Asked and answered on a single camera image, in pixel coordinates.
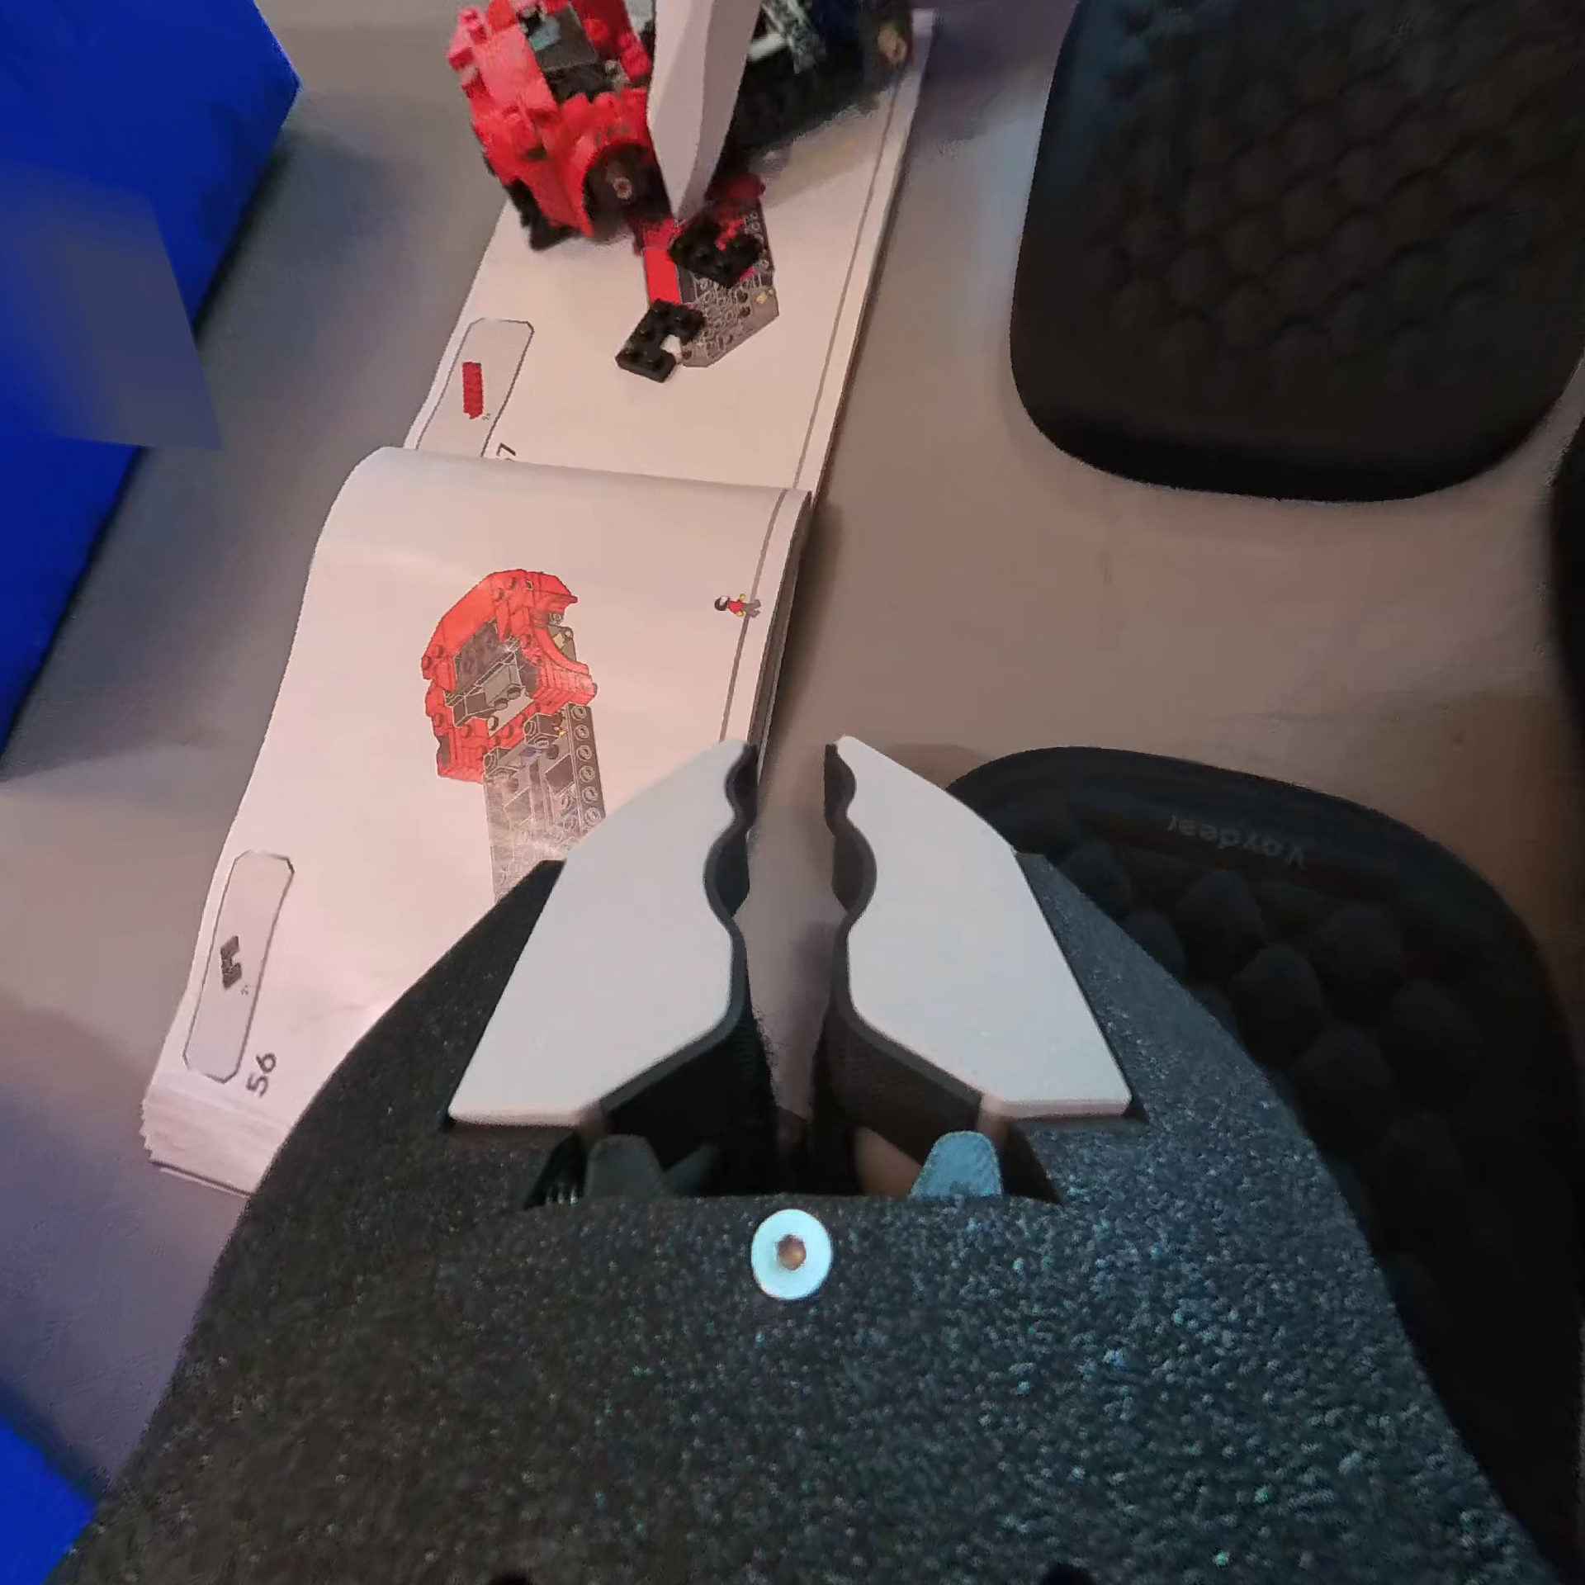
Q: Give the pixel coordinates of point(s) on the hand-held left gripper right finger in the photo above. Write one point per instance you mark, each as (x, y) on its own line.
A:
(980, 980)

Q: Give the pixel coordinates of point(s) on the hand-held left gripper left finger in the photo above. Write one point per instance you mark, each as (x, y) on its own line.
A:
(609, 980)

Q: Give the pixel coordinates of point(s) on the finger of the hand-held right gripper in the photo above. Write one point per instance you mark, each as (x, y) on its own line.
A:
(699, 87)

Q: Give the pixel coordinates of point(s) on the red and black lego car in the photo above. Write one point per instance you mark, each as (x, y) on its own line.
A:
(533, 112)

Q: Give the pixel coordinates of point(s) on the black and red lego piece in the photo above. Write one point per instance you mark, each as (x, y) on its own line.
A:
(665, 335)

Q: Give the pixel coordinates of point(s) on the lego instruction booklet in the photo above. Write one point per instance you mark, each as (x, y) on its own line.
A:
(373, 695)

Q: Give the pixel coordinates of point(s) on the black quilted chair seat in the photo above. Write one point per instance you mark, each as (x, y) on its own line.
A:
(1339, 991)
(1290, 223)

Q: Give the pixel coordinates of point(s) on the blue plastic bin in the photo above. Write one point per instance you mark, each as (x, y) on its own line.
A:
(31, 1523)
(126, 101)

